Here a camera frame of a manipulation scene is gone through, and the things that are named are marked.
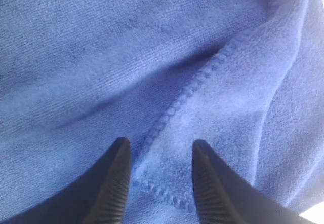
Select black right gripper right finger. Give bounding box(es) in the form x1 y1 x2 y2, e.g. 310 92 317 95
191 140 310 224

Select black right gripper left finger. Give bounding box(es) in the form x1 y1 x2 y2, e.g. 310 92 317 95
7 137 132 223

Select blue terry towel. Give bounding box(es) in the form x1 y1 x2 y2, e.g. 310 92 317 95
1 0 323 223

